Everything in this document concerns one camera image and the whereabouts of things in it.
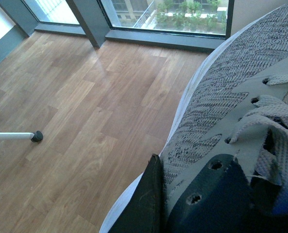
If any white table leg with caster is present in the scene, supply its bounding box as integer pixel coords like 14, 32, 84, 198
0, 131, 43, 142

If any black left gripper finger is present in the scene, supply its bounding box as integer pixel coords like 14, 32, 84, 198
109, 154, 163, 233

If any grey sneaker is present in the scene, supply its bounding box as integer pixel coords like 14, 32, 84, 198
100, 3, 288, 233

